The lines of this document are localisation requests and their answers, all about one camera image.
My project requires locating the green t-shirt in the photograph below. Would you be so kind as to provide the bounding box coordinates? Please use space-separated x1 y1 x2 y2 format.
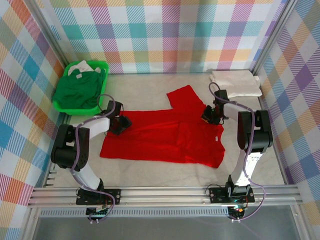
53 69 107 110

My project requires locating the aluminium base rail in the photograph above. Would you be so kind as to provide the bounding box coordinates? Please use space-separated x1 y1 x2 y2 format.
27 186 303 208

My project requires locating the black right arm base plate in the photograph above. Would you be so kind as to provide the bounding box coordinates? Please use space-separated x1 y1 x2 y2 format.
208 187 255 204

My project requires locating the folded white t-shirt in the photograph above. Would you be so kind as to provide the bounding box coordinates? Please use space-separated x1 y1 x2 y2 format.
209 69 263 99

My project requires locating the red t-shirt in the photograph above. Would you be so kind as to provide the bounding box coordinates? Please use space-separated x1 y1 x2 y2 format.
99 84 226 170

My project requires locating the grey slotted cable duct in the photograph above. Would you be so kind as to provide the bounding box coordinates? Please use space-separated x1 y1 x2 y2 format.
39 209 230 218

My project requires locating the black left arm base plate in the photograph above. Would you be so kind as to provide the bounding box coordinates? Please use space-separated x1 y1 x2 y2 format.
76 188 122 206

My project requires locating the green plastic bin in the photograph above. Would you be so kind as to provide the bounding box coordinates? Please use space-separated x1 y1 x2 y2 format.
51 60 110 116

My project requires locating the aluminium frame post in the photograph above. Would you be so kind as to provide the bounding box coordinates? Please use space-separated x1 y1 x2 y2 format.
249 0 299 76
23 0 71 67

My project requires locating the grey sheet panel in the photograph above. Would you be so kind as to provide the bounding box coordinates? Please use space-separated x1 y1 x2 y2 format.
32 216 301 240

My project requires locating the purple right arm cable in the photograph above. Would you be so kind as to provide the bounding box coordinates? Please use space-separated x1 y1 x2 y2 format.
208 81 266 223

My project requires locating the aluminium frame leg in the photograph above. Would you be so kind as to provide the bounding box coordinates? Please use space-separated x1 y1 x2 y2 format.
21 207 46 240
291 203 310 240

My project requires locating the crumpled white t-shirt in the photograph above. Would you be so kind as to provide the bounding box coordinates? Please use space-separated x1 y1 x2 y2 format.
67 60 102 75

